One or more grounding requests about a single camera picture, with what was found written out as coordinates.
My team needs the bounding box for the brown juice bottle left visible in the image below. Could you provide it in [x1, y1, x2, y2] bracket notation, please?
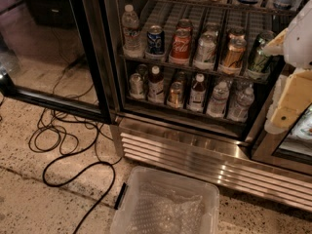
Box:
[148, 66, 164, 103]

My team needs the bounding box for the stainless steel display fridge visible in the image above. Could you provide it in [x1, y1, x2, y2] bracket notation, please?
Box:
[85, 0, 312, 214]

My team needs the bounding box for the rear silver can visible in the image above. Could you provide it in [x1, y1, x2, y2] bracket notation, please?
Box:
[203, 22, 219, 37]

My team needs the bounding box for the thin black tangled cable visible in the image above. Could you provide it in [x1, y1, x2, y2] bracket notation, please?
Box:
[28, 58, 108, 154]

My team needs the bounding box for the clear water bottle middle shelf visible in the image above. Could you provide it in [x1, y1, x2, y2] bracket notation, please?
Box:
[122, 4, 142, 58]

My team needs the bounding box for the clear plastic storage bin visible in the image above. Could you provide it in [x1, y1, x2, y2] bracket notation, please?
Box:
[110, 167, 219, 234]

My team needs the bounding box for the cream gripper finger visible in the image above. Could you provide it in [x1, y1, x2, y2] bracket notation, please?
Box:
[263, 28, 288, 56]
[264, 68, 312, 135]

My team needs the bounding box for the open glass fridge door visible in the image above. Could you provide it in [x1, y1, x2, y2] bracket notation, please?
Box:
[0, 0, 111, 124]

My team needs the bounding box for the red coca cola can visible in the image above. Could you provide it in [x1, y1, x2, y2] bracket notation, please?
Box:
[169, 28, 191, 64]

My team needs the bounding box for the gold can bottom shelf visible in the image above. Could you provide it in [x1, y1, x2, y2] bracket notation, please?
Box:
[167, 81, 183, 108]

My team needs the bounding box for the green soda can front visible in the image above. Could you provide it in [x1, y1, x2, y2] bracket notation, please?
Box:
[247, 40, 272, 81]

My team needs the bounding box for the right glass fridge door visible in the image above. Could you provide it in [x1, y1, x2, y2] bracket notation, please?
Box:
[251, 71, 312, 176]

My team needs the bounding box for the rear red cola can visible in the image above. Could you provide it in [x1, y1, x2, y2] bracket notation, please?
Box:
[175, 19, 193, 33]

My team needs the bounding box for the thick black floor cable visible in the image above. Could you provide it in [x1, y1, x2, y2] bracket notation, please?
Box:
[42, 124, 117, 234]

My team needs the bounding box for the rear green can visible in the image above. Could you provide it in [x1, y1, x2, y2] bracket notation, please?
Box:
[256, 30, 275, 46]

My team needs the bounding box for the bubble wrap sheet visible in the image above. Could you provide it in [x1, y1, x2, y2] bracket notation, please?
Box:
[126, 183, 205, 234]

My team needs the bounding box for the brown juice bottle right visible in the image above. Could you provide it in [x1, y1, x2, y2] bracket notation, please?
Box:
[187, 73, 206, 112]

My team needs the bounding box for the silver diet coke can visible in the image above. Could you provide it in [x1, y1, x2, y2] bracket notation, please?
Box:
[193, 34, 216, 70]

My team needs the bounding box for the water bottle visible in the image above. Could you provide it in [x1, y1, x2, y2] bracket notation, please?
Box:
[227, 87, 254, 123]
[207, 81, 229, 118]

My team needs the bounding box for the brown juice bottle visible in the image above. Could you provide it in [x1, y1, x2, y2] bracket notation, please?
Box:
[148, 66, 164, 103]
[187, 73, 206, 112]

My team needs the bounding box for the water bottle bottom left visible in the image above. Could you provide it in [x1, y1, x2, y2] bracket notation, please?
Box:
[207, 81, 229, 118]

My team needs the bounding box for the water bottle bottom right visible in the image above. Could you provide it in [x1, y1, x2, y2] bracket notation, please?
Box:
[227, 87, 254, 123]

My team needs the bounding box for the blue pepsi can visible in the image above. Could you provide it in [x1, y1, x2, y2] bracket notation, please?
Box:
[145, 24, 165, 59]

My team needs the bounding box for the rear gold can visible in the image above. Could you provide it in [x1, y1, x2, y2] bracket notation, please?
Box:
[227, 27, 246, 40]

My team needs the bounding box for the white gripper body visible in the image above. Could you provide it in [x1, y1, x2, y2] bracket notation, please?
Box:
[283, 0, 312, 69]

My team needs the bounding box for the gold soda can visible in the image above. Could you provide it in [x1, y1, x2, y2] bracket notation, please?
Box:
[218, 38, 247, 75]

